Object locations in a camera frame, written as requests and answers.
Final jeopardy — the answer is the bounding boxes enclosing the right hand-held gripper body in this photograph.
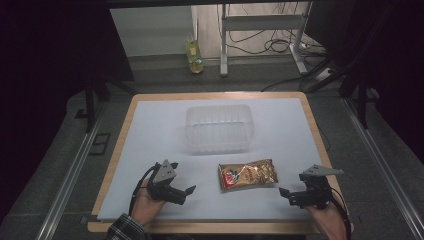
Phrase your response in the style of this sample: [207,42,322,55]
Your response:
[288,163,345,210]

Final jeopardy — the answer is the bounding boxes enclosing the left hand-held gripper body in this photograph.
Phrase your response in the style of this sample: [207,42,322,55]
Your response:
[146,159,188,206]

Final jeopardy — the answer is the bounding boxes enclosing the gold snack packet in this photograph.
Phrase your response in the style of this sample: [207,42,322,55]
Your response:
[217,158,279,192]

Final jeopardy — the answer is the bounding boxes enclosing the clear plastic container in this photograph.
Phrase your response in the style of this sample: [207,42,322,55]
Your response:
[185,104,255,156]

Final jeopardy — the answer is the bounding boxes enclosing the person's left hand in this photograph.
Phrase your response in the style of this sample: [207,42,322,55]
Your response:
[131,187,167,228]

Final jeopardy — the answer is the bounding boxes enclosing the person's right hand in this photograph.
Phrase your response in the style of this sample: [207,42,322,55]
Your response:
[305,201,348,240]

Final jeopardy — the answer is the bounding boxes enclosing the white table mat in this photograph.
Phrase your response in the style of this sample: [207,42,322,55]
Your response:
[97,97,333,222]

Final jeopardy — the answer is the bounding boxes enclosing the plaid left sleeve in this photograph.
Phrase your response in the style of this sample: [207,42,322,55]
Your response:
[105,213,150,240]

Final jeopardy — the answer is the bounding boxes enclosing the black tripod stand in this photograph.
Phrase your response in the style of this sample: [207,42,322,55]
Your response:
[74,74,138,134]
[298,56,381,130]

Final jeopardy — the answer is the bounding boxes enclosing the yellow liquid bottle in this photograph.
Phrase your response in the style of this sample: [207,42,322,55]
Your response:
[186,32,205,75]

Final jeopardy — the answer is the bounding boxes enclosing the white power strip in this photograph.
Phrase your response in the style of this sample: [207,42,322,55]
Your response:
[299,41,326,53]

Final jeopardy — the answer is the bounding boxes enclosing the white metal stand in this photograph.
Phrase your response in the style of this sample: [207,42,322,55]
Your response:
[219,2,314,78]

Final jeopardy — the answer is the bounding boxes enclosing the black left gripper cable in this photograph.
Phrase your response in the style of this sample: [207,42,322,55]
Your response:
[128,162,160,217]

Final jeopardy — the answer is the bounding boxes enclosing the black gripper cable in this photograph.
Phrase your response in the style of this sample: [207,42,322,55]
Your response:
[329,186,353,240]
[128,162,160,217]

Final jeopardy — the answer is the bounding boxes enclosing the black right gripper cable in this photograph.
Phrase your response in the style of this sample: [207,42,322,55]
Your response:
[329,186,353,240]

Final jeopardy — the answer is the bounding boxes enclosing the black floor cables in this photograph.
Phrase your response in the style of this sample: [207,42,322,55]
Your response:
[216,3,328,93]

